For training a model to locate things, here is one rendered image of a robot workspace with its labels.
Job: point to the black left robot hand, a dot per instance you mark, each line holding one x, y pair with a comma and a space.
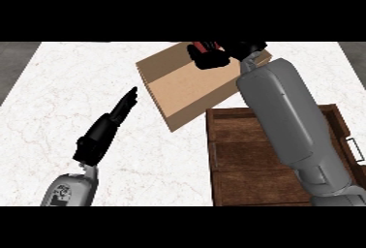
100, 135

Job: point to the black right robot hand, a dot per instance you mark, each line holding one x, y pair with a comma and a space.
212, 57

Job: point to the red bell pepper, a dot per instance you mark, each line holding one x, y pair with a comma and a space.
208, 46

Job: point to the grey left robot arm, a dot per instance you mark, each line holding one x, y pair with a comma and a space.
70, 190

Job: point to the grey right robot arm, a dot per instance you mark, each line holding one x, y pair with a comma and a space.
290, 129

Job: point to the cardboard box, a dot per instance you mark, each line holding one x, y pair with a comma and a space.
190, 87

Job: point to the brown wooden tray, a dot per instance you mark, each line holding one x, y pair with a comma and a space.
252, 164

